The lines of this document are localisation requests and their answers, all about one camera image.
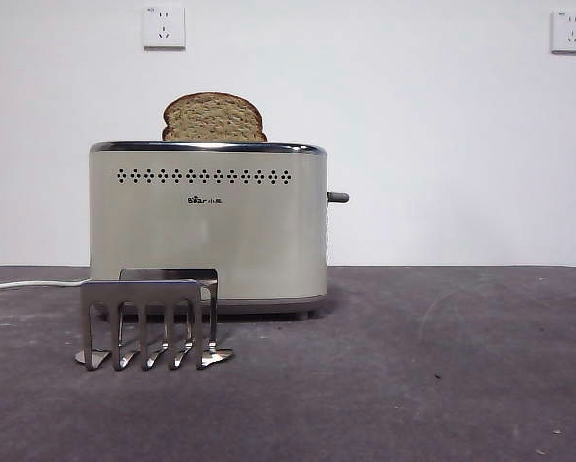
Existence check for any brown wholemeal bread slice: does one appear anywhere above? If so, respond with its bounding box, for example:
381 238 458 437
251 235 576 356
160 91 270 144

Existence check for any cream steel two-slot toaster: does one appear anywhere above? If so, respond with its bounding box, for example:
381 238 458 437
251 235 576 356
87 140 329 320

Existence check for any steel toast rack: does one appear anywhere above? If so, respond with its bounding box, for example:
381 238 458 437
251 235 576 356
72 267 237 372

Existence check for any white wall socket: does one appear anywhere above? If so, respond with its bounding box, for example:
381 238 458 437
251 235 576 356
141 5 188 52
549 9 576 56

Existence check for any white toaster power cord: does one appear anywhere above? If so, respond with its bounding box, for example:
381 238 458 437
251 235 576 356
0 278 92 294

